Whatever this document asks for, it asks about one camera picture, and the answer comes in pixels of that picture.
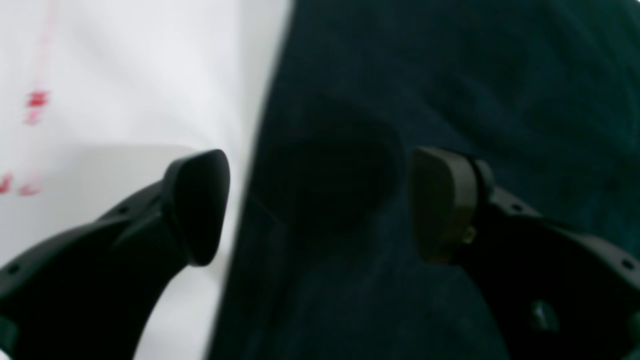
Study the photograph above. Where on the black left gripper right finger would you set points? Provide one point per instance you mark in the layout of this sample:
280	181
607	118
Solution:
554	292

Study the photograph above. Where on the black T-shirt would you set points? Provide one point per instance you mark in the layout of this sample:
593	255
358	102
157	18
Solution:
325	265

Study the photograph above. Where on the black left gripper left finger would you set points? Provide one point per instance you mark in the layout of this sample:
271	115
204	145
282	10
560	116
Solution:
88	292

